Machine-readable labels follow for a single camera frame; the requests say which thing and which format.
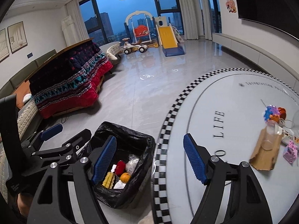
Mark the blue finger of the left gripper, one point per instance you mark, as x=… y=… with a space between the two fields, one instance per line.
x=51 y=132
x=76 y=142

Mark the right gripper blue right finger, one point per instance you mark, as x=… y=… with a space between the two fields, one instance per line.
x=197 y=156

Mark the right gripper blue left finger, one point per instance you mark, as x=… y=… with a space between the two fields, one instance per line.
x=101 y=159

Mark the yellow sponge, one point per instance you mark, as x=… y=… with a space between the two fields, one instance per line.
x=109 y=180

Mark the red zipper pouch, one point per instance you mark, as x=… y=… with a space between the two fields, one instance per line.
x=120 y=168

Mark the orange fruit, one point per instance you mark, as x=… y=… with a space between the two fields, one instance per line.
x=125 y=177

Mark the clear plastic bag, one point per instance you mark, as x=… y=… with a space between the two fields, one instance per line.
x=131 y=164

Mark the brown cardboard piece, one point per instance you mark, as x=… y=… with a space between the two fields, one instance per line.
x=265 y=160

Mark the small clear plastic cup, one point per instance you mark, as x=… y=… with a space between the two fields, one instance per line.
x=272 y=131

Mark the pink toy block assembly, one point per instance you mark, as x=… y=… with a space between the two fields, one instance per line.
x=290 y=153

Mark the white knit glove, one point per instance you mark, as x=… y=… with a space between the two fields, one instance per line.
x=116 y=182

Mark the black trash bag bin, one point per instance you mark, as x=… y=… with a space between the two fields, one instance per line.
x=128 y=142

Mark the person's left hand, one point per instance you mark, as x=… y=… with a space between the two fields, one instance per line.
x=24 y=203

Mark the red patterned table blanket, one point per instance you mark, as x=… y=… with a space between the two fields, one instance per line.
x=69 y=79

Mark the white snack wrapper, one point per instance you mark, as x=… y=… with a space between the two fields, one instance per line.
x=288 y=137

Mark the orange jar lid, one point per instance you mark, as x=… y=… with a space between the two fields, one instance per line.
x=282 y=113

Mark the white floor air conditioner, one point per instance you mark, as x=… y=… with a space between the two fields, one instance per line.
x=69 y=31

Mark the toy ride-on car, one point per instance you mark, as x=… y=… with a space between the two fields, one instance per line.
x=129 y=48

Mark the yellow children slide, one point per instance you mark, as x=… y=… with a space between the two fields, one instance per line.
x=169 y=38

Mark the white children swing set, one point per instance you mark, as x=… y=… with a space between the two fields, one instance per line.
x=139 y=28

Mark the white curtain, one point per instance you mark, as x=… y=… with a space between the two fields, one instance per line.
x=196 y=19

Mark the framed wall picture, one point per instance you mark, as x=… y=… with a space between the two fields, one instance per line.
x=17 y=37

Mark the cartoon wall sticker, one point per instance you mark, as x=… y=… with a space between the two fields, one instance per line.
x=230 y=5

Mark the wall mounted black television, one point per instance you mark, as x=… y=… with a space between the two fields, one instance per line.
x=278 y=14

